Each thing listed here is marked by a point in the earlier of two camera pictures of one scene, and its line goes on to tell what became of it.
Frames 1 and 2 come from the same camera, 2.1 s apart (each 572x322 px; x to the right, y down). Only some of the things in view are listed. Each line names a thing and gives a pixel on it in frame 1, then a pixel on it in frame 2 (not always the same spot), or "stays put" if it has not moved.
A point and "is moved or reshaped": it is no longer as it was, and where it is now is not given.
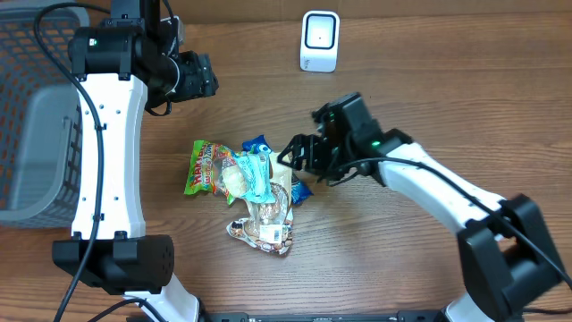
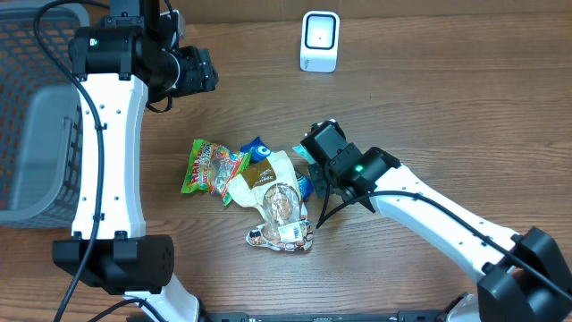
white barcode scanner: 319,41 stays put
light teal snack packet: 256,168 is moved or reshaped
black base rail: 402,317 stays put
